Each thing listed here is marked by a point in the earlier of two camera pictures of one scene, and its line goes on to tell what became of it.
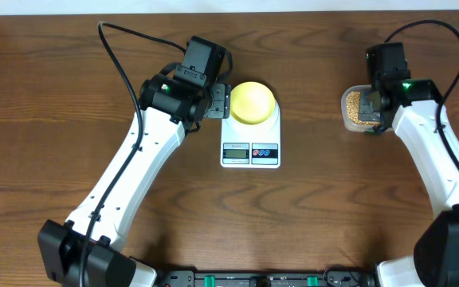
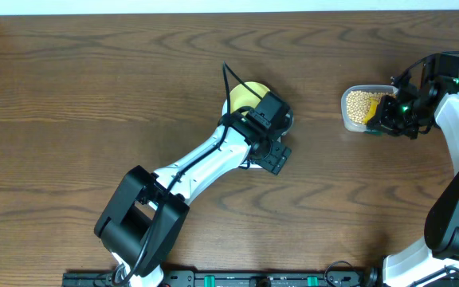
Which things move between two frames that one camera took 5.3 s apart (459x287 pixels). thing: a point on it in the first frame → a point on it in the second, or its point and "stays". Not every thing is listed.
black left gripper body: (219, 107) → (268, 155)
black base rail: (332, 277) stays
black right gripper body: (364, 108) → (397, 118)
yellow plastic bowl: (252, 103) stays
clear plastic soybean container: (350, 111) stays
